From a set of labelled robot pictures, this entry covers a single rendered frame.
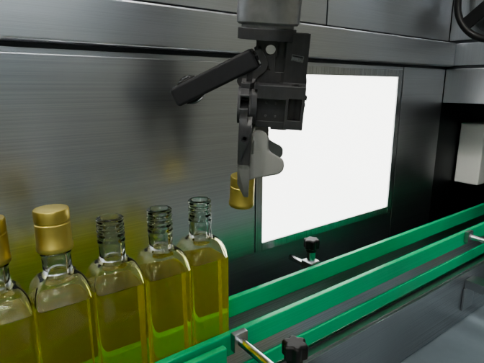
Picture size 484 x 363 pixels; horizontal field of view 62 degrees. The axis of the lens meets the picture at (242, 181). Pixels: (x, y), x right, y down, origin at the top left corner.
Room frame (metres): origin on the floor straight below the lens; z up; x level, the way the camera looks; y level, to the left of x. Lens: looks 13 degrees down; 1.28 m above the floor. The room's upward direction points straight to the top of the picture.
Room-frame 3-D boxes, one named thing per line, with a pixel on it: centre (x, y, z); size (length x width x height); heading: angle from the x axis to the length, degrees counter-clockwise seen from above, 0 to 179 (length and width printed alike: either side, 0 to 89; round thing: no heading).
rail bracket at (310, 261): (0.71, -0.12, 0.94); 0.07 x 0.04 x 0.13; 37
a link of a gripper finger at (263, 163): (0.51, -0.02, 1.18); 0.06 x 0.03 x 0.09; 87
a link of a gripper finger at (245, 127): (0.51, 0.00, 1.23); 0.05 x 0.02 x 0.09; 177
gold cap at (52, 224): (0.39, 0.19, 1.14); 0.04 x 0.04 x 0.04
